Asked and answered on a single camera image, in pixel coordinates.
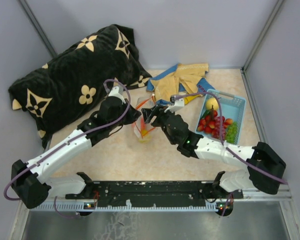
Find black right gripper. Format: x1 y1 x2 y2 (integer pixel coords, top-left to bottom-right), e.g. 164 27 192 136
141 104 177 146

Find orange peach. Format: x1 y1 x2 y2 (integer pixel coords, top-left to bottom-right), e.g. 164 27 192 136
139 117 147 135

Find clear zip top bag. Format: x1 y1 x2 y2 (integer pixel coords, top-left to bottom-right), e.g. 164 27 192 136
132 94 155 143

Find yellow banana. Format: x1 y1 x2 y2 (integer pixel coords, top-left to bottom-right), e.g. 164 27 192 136
138 129 152 143

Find light blue plastic basket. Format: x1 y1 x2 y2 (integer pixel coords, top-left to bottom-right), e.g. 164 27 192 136
195 89 246 144

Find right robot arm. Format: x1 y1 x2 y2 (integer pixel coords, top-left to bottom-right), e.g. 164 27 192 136
141 105 286 198

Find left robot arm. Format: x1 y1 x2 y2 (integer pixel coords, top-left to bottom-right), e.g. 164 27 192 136
8 96 141 209

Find yellow blue cartoon cloth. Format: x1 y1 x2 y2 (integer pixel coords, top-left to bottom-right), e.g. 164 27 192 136
146 63 214 105

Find red strawberries bunch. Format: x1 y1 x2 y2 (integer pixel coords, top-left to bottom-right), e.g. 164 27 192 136
196 109 234 134

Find yellow pear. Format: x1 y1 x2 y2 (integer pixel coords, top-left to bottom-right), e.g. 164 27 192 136
205 97 219 111

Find purple red grapes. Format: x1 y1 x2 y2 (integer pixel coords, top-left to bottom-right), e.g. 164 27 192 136
209 116 226 140

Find black floral pillow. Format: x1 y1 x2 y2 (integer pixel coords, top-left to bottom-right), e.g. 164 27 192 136
8 24 151 147

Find green grapes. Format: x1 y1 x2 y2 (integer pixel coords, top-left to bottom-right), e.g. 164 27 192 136
225 122 238 144

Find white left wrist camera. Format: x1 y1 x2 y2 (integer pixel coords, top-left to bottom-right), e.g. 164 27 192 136
108 85 126 103

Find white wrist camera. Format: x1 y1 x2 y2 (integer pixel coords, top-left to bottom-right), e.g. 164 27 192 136
164 98 185 113
108 85 126 103

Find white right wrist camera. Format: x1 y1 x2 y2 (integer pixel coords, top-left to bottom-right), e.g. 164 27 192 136
164 98 185 113

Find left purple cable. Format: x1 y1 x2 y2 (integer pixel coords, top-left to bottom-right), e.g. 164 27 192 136
3 79 131 221

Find purple cable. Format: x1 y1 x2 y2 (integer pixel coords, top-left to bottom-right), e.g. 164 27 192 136
3 79 131 221
170 91 290 217

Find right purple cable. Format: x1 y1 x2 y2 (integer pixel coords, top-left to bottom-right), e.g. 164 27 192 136
170 91 290 217

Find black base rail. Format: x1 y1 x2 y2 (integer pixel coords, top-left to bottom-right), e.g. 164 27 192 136
65 181 229 208

